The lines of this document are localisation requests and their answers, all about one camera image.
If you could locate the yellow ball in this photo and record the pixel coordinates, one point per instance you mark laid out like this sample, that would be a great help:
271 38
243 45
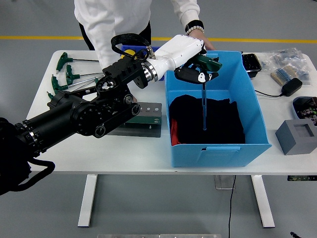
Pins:
128 52

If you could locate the clear bags of components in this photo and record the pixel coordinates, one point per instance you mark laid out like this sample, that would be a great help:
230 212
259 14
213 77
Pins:
284 57

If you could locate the black power adapter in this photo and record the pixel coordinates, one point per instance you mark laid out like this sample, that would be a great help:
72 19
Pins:
292 86

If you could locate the table control panel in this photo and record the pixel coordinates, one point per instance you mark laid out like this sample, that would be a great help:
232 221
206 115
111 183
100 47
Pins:
299 178

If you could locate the person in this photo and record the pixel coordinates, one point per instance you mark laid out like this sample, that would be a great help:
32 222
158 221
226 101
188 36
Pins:
119 15

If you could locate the resistor strip bundle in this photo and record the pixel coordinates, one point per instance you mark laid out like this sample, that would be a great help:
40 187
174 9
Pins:
282 74

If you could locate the large light blue box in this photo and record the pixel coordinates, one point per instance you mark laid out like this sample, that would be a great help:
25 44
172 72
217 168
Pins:
227 79

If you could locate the metal floor plate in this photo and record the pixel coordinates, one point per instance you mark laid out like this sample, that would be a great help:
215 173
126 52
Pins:
221 183

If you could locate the black cloth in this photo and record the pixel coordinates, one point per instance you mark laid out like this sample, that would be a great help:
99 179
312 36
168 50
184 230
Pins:
223 119

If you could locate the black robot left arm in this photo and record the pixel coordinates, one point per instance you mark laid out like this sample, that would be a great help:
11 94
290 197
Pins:
62 116

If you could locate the blue tray with parts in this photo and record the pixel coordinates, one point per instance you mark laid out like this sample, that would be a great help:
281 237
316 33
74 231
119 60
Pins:
305 109

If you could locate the person's left forearm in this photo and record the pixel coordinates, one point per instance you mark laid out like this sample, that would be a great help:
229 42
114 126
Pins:
185 12

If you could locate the person's right forearm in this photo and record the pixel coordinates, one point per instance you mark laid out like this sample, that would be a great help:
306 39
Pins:
106 44

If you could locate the small dark blue bin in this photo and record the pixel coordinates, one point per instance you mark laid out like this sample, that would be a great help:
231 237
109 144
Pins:
128 47

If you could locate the grey green hex key stand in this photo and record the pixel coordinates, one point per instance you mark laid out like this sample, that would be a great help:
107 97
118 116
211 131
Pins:
148 119

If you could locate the red cloth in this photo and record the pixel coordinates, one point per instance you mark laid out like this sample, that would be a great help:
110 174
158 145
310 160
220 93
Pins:
174 131

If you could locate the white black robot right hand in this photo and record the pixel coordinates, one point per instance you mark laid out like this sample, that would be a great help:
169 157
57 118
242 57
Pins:
295 235

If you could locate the white table leg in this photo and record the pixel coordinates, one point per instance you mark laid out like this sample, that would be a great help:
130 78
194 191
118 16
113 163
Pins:
262 198
88 198

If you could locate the grey foam block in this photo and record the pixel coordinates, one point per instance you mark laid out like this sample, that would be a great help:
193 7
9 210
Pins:
292 143

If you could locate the person's left hand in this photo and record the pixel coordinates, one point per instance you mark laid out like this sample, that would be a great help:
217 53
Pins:
204 37

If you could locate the black plastic tray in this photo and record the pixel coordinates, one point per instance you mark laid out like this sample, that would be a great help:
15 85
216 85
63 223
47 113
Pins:
250 63

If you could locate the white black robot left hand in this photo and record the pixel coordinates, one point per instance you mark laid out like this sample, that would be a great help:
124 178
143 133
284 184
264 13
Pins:
180 52

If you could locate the yellow floor tape line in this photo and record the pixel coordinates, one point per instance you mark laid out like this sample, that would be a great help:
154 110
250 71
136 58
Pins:
247 39

